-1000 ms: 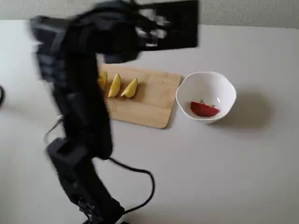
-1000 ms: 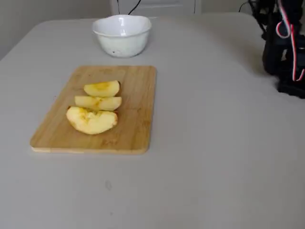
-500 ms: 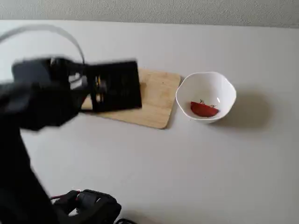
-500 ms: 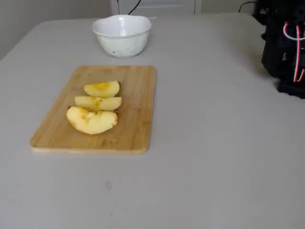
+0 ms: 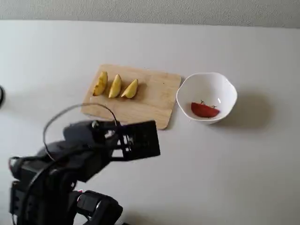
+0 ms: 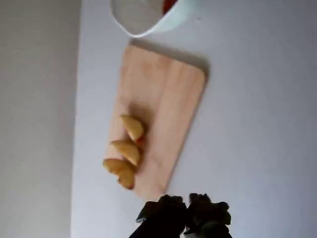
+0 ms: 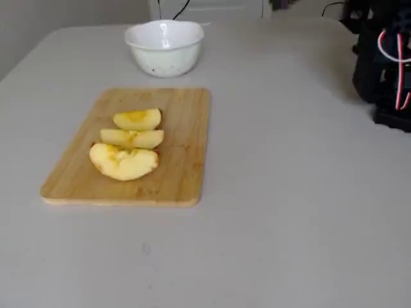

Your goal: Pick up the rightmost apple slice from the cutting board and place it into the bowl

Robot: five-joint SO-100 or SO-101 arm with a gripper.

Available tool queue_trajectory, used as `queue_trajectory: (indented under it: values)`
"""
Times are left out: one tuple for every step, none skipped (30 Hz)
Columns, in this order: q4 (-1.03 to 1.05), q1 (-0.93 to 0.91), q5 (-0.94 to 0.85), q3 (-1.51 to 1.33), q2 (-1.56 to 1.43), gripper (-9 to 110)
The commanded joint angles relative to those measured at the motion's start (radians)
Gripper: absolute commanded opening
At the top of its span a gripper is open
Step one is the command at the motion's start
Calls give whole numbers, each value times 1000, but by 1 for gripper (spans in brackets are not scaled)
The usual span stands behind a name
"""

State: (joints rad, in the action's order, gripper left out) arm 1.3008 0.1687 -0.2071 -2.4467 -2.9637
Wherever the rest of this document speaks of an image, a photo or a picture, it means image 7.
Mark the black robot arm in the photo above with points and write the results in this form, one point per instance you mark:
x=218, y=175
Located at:
x=369, y=73

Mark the wooden cutting board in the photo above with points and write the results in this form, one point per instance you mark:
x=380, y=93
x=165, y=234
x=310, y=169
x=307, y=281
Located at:
x=180, y=154

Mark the narrow apple slice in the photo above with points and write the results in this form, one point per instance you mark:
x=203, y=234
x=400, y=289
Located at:
x=131, y=138

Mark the small apple slice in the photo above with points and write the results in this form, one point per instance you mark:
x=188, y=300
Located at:
x=138, y=118

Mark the large apple slice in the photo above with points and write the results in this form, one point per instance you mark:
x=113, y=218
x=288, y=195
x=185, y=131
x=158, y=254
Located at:
x=123, y=162

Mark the white speckled bowl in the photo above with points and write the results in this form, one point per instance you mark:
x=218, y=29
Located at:
x=163, y=54

